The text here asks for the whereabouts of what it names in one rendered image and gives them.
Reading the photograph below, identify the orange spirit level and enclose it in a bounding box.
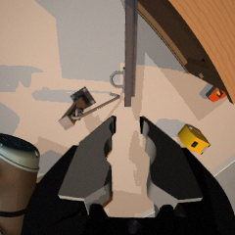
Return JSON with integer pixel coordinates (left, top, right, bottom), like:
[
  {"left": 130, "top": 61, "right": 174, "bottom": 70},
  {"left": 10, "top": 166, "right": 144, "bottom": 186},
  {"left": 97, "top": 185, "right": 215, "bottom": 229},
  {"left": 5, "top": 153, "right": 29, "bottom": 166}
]
[{"left": 206, "top": 86, "right": 226, "bottom": 102}]

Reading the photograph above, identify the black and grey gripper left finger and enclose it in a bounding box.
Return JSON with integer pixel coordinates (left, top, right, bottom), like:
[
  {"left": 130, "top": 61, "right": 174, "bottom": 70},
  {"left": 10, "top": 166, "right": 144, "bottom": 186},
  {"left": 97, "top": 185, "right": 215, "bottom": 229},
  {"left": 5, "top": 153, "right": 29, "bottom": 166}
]
[{"left": 21, "top": 116, "right": 117, "bottom": 235}]

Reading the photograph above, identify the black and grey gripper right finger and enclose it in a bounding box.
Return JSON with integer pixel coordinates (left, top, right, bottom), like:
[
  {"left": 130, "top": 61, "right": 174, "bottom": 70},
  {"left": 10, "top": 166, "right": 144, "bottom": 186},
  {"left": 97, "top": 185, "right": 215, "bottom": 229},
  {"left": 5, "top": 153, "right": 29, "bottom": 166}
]
[{"left": 139, "top": 116, "right": 235, "bottom": 235}]

